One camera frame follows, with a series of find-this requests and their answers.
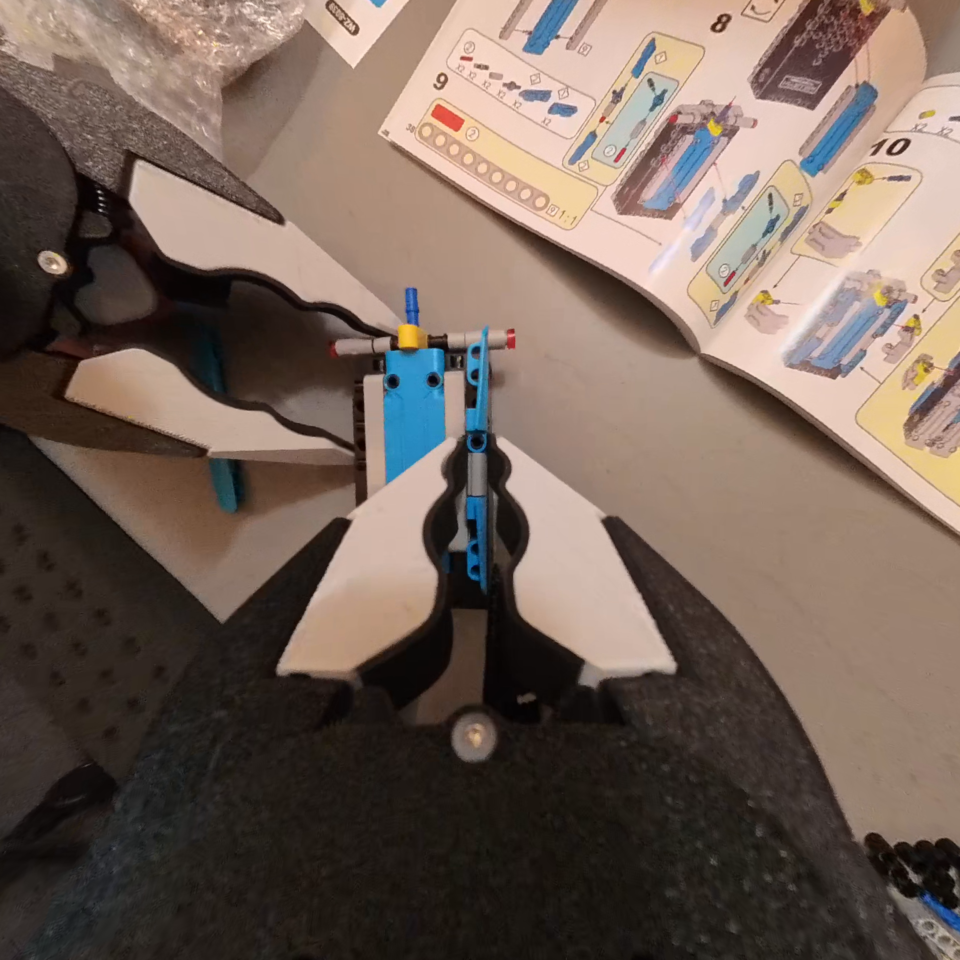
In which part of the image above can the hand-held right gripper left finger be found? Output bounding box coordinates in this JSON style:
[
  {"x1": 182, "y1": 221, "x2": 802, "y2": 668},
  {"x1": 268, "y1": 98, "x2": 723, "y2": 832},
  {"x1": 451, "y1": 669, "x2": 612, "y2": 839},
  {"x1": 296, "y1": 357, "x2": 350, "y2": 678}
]
[{"x1": 278, "y1": 435, "x2": 466, "y2": 699}]

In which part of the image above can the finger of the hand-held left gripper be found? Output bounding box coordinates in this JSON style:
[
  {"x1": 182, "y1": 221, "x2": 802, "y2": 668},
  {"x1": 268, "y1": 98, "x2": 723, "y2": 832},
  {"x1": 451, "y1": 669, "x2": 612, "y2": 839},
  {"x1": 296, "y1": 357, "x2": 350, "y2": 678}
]
[
  {"x1": 60, "y1": 345, "x2": 361, "y2": 463},
  {"x1": 117, "y1": 155, "x2": 406, "y2": 339}
]

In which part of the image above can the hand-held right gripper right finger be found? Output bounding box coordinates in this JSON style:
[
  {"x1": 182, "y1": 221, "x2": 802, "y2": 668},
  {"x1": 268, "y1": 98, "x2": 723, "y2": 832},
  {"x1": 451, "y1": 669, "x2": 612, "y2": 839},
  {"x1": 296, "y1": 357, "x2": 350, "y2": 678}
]
[{"x1": 488, "y1": 435, "x2": 679, "y2": 699}]

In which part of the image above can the blue grey axle assembly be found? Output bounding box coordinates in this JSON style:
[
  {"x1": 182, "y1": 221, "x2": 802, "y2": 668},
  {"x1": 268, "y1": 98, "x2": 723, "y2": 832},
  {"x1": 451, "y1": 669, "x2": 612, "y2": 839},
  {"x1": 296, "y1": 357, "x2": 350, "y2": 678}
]
[{"x1": 192, "y1": 333, "x2": 244, "y2": 516}]

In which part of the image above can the black blue brick model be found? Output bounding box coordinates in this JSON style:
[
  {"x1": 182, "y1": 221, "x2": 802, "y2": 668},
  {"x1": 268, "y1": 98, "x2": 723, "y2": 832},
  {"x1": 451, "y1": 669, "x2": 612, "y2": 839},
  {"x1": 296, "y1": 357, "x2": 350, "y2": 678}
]
[{"x1": 330, "y1": 290, "x2": 522, "y2": 508}]

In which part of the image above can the large blue brick panel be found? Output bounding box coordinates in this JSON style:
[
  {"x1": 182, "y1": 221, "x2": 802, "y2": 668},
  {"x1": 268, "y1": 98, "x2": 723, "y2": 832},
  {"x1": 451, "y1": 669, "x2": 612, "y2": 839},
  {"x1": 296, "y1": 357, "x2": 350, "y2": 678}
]
[{"x1": 462, "y1": 338, "x2": 493, "y2": 451}]

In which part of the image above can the grey desk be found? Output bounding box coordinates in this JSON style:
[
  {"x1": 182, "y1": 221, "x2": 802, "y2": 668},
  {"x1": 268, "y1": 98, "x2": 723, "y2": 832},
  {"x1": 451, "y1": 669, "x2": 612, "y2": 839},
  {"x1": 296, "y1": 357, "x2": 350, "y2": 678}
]
[{"x1": 30, "y1": 0, "x2": 960, "y2": 901}]

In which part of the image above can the clear plastic bag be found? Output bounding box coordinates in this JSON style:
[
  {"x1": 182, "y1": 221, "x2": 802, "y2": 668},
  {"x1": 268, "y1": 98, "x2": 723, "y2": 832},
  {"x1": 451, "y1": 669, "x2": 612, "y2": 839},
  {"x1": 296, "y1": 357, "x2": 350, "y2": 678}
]
[{"x1": 117, "y1": 0, "x2": 310, "y2": 85}]

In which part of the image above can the black perforated panel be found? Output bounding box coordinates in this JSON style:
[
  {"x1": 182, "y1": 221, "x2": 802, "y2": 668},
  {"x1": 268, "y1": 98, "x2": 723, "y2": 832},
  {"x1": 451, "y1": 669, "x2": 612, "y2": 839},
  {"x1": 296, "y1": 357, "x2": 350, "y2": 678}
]
[{"x1": 0, "y1": 428, "x2": 229, "y2": 856}]

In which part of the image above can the blue sticker sheet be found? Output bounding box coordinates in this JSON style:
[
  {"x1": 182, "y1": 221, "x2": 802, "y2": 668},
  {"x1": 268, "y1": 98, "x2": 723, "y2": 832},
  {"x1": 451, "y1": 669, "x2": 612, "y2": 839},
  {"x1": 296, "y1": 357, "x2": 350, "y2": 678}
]
[{"x1": 306, "y1": 0, "x2": 409, "y2": 70}]

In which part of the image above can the instruction booklet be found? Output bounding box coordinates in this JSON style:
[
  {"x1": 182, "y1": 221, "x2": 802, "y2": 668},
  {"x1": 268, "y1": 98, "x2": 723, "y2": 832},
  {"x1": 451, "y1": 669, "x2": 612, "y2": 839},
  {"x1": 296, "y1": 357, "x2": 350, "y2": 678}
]
[{"x1": 380, "y1": 0, "x2": 960, "y2": 535}]

